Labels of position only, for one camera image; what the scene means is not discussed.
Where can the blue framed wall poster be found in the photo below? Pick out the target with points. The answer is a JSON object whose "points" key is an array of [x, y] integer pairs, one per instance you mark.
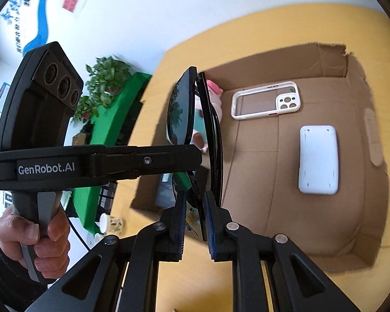
{"points": [[3, 95]]}

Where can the white clear phone case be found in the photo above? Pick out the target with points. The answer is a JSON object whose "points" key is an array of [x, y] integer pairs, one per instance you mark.
{"points": [[265, 101]]}

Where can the black sunglasses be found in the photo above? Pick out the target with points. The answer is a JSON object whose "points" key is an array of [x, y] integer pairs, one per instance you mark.
{"points": [[193, 119]]}

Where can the person's left hand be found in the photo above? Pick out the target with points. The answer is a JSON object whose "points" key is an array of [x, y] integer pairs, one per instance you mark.
{"points": [[51, 250]]}

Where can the blue wall decal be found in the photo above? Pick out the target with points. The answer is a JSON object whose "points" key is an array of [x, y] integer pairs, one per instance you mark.
{"points": [[25, 22]]}

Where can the green potted plant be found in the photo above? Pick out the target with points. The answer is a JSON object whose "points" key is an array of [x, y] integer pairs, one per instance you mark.
{"points": [[107, 78]]}

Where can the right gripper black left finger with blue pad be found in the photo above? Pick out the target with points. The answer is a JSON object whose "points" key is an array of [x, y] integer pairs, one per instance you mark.
{"points": [[120, 274]]}

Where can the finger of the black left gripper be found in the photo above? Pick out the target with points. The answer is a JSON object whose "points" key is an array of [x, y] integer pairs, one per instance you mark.
{"points": [[125, 163]]}

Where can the green cloth covered table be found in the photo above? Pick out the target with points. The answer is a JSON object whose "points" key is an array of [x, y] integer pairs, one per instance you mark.
{"points": [[115, 127]]}

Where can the white paper cup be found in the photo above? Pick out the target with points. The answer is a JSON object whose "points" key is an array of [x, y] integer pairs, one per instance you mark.
{"points": [[104, 223]]}

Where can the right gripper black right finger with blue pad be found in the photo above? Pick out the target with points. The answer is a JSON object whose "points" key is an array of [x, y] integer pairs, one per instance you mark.
{"points": [[269, 273]]}

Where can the brown cardboard box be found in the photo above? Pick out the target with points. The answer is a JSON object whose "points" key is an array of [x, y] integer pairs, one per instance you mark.
{"points": [[339, 232]]}

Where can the white rectangular device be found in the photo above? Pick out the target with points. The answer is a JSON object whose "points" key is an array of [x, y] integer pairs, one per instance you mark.
{"points": [[318, 160]]}

